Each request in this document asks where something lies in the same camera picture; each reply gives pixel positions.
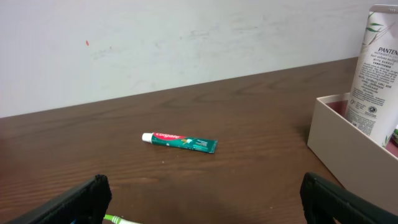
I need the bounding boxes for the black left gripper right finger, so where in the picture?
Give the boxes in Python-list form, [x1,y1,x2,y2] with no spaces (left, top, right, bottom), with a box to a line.
[300,172,397,224]

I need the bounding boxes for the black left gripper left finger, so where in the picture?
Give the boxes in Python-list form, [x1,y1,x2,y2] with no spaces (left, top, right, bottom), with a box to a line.
[8,174,112,224]

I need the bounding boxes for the white Pantene conditioner tube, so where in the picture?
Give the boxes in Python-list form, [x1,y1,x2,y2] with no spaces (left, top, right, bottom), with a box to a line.
[345,4,397,147]

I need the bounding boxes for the green white small packet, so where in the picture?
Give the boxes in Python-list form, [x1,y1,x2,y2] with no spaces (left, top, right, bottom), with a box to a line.
[391,126,398,144]

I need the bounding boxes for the green white toothbrush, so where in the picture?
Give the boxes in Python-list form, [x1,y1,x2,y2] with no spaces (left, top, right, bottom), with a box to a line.
[103,214,140,224]

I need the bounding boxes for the red green toothpaste tube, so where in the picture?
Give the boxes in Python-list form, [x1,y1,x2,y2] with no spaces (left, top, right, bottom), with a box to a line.
[142,133,218,154]

